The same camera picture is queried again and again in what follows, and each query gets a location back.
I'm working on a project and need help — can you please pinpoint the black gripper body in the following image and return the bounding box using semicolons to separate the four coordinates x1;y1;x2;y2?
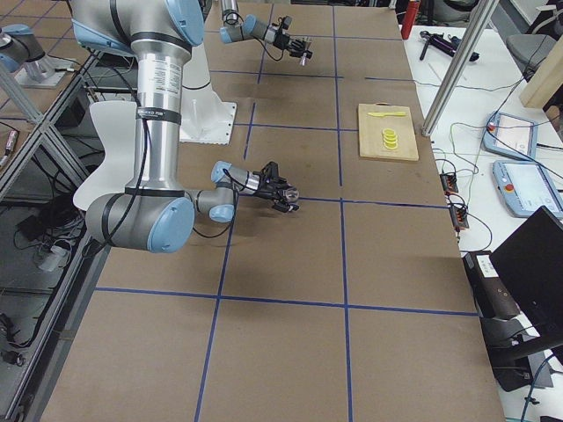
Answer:
252;168;288;201
266;24;296;55

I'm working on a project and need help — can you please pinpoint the steel double jigger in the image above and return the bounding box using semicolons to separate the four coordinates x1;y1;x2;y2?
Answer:
296;37;312;66

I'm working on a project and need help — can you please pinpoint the clear glass cup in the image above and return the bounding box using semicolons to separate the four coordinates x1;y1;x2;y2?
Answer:
282;186;299;203

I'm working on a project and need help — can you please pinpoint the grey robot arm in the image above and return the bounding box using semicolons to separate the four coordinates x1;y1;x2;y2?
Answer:
219;1;313;66
71;1;298;254

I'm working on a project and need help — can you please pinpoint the yellow plastic knife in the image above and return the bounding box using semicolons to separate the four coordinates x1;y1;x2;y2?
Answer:
367;111;407;118

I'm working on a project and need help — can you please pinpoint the bamboo cutting board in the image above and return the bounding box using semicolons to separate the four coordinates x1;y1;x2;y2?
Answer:
357;104;419;162

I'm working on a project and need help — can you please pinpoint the brown paper table cover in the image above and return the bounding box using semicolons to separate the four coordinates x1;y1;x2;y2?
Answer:
42;4;504;421

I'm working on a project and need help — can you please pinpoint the far blue teach pendant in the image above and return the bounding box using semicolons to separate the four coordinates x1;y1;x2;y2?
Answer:
482;112;539;160

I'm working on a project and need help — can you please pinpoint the blue teach pendant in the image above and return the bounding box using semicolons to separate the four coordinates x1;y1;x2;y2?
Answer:
482;112;539;160
493;160;562;220

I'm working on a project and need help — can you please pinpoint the black box with label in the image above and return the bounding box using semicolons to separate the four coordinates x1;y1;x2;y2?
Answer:
463;251;520;321

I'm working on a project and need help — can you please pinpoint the near blue teach pendant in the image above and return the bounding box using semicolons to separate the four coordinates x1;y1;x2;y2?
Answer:
493;160;562;220

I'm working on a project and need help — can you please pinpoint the black computer monitor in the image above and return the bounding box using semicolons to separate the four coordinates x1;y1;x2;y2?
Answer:
490;206;562;332

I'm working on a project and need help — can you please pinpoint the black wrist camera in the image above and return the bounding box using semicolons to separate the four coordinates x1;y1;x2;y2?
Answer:
280;16;292;32
262;161;280;179

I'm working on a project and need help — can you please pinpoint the left black braided cable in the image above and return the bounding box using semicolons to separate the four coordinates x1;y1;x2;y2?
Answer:
259;37;294;62

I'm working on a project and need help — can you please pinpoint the black braided cable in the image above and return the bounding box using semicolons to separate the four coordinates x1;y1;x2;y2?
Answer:
131;100;241;241
259;37;294;62

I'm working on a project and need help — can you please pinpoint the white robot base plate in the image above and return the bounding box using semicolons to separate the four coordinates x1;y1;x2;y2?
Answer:
179;85;237;145

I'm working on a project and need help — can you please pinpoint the right black braided cable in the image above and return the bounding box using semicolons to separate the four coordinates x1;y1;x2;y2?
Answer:
131;100;241;241

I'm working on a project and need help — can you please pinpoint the aluminium frame post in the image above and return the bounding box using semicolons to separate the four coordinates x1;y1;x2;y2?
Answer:
421;0;499;137

